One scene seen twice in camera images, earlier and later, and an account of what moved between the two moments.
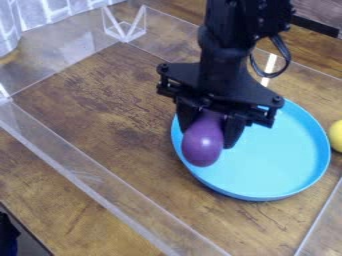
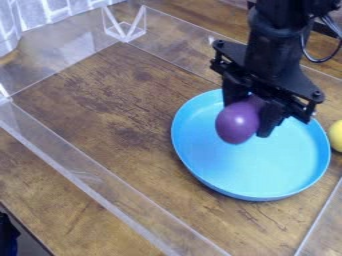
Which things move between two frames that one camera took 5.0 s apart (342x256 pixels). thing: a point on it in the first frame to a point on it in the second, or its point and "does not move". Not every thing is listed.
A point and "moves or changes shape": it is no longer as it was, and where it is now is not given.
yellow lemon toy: [336, 135] does not move
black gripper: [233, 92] to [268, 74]
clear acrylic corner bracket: [126, 30] does not move
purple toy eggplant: [202, 138] moves or changes shape
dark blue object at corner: [10, 233] does not move
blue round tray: [276, 163] does not move
